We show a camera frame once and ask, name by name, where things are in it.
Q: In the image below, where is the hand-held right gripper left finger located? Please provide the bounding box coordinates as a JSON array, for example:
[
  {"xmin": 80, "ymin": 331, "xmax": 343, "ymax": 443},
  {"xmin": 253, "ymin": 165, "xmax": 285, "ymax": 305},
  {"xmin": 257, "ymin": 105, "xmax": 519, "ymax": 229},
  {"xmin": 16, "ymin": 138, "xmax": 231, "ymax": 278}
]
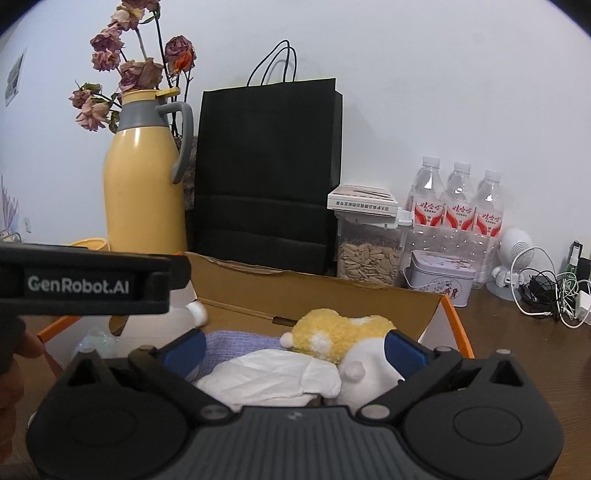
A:
[{"xmin": 58, "ymin": 329, "xmax": 234, "ymax": 422}]

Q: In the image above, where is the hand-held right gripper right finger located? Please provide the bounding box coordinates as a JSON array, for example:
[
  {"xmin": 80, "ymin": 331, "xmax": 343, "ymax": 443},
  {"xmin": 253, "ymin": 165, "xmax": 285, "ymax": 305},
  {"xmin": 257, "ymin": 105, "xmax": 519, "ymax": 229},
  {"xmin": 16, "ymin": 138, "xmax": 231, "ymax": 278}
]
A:
[{"xmin": 356, "ymin": 329, "xmax": 536, "ymax": 422}]

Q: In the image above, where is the yellow white plush toy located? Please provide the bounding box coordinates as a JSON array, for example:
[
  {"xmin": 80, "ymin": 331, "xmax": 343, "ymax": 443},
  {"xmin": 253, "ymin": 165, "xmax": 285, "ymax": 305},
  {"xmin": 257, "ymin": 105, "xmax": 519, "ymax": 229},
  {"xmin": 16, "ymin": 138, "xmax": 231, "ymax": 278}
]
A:
[{"xmin": 279, "ymin": 308, "xmax": 407, "ymax": 409}]

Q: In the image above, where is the cardboard box with orange edges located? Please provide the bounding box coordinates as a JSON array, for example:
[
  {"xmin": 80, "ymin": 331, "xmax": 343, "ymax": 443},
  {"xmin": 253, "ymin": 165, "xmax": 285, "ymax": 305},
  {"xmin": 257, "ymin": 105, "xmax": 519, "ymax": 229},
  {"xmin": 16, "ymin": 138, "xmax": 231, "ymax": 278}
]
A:
[{"xmin": 37, "ymin": 251, "xmax": 476, "ymax": 398}]

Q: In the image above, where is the person's left hand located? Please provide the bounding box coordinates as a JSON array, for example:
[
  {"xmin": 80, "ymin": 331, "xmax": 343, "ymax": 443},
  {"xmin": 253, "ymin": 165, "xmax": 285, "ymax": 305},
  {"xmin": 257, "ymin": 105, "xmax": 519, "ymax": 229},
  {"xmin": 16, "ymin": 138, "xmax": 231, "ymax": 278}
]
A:
[{"xmin": 0, "ymin": 331, "xmax": 46, "ymax": 460}]

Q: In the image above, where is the yellow cup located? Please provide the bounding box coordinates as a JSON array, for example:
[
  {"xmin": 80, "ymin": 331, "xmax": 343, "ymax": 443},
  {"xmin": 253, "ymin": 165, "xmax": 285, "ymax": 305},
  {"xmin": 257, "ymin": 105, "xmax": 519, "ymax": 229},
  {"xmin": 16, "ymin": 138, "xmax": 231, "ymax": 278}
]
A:
[{"xmin": 67, "ymin": 237, "xmax": 112, "ymax": 252}]

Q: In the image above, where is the translucent white plastic bag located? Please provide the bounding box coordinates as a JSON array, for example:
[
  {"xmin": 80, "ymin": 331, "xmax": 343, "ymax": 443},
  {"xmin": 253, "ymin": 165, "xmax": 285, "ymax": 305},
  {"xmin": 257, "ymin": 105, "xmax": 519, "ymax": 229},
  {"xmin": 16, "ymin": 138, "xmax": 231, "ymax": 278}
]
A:
[{"xmin": 108, "ymin": 300, "xmax": 208, "ymax": 344}]

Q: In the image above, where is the purple knitted cloth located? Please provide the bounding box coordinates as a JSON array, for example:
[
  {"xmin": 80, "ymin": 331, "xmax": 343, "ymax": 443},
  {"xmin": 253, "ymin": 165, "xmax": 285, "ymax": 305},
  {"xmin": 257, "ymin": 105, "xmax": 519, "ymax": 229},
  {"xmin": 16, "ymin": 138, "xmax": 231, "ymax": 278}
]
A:
[{"xmin": 203, "ymin": 330, "xmax": 282, "ymax": 370}]

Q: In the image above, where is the clear round bottle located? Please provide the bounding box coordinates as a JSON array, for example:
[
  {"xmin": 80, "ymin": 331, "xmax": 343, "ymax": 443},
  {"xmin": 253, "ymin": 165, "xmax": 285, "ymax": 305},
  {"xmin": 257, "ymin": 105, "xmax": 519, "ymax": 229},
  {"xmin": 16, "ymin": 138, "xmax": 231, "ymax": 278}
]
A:
[{"xmin": 73, "ymin": 328, "xmax": 117, "ymax": 360}]

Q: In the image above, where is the pale printed tin box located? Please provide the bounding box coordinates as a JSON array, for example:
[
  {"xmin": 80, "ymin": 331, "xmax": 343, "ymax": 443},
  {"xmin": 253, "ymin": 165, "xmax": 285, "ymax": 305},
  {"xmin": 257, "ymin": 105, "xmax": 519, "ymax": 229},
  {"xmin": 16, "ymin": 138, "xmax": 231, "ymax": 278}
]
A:
[{"xmin": 403, "ymin": 249, "xmax": 476, "ymax": 308}]

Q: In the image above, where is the clear seed container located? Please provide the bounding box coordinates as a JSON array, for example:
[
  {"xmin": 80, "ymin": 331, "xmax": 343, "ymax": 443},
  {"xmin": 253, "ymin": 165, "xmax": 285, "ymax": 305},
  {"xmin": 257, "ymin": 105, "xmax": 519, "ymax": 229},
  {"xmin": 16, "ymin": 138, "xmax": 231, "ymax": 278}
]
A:
[{"xmin": 336, "ymin": 210, "xmax": 413, "ymax": 287}]

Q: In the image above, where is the yellow thermos jug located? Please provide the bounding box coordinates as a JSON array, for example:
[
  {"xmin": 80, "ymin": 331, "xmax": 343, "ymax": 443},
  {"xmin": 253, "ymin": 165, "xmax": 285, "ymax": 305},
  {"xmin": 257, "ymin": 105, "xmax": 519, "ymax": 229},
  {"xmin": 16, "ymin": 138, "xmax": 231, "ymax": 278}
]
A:
[{"xmin": 102, "ymin": 89, "xmax": 195, "ymax": 254}]

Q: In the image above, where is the white robot-shaped figure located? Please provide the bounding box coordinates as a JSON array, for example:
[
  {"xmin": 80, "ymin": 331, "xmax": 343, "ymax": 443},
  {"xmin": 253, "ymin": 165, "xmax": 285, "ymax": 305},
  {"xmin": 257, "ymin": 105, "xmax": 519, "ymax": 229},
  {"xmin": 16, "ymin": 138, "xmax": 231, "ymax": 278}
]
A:
[{"xmin": 485, "ymin": 227, "xmax": 534, "ymax": 301}]

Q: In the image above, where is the black power adapter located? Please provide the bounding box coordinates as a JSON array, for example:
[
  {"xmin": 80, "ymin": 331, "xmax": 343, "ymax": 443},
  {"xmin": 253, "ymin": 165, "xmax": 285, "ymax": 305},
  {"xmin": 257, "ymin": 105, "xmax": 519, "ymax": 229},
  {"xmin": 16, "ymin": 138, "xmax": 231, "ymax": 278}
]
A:
[{"xmin": 529, "ymin": 272, "xmax": 555, "ymax": 301}]

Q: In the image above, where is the clear water bottle red label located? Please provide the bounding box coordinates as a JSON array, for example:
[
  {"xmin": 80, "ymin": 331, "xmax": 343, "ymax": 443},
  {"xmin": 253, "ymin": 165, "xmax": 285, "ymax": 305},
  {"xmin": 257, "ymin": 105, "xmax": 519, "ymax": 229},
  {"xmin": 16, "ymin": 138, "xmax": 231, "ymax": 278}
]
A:
[
  {"xmin": 441, "ymin": 161, "xmax": 476, "ymax": 264},
  {"xmin": 473, "ymin": 170, "xmax": 505, "ymax": 289},
  {"xmin": 406, "ymin": 156, "xmax": 446, "ymax": 273}
]

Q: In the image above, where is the small white printed box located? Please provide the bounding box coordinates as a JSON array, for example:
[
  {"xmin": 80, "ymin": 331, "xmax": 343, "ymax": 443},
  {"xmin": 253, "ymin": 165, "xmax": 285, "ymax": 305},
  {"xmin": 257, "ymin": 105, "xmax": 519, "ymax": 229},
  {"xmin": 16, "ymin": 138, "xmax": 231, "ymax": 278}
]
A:
[{"xmin": 327, "ymin": 185, "xmax": 400, "ymax": 214}]

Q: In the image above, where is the small green bottle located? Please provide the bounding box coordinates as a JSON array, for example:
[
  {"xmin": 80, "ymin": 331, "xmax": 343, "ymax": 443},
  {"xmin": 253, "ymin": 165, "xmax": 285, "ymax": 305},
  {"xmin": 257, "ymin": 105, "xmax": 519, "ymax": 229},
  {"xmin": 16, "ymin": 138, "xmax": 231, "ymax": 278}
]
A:
[{"xmin": 568, "ymin": 240, "xmax": 585, "ymax": 278}]

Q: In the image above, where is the black paper bag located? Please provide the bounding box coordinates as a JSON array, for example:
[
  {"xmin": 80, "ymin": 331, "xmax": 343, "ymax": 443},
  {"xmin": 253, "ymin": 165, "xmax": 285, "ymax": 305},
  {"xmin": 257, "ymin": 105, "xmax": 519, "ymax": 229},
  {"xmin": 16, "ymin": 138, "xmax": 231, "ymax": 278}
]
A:
[{"xmin": 191, "ymin": 40, "xmax": 345, "ymax": 277}]

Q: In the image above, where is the dried pink flower bouquet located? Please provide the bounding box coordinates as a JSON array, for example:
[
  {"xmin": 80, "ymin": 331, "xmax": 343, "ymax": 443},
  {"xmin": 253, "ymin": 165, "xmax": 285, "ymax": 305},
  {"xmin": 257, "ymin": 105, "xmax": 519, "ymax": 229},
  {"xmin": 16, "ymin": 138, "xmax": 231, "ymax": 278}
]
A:
[{"xmin": 69, "ymin": 0, "xmax": 197, "ymax": 134}]

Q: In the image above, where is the tangle of white cables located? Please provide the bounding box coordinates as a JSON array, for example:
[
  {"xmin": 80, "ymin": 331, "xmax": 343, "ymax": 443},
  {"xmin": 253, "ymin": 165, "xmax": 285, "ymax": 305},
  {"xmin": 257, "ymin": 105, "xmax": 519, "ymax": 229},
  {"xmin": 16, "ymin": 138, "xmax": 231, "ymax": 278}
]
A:
[{"xmin": 512, "ymin": 247, "xmax": 591, "ymax": 328}]

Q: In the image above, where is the wall picture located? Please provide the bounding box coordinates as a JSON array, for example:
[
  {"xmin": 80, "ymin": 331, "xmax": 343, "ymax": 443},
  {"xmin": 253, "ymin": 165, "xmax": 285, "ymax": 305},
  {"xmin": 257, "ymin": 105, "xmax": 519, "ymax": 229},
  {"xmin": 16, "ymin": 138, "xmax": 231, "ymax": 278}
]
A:
[{"xmin": 4, "ymin": 53, "xmax": 26, "ymax": 107}]

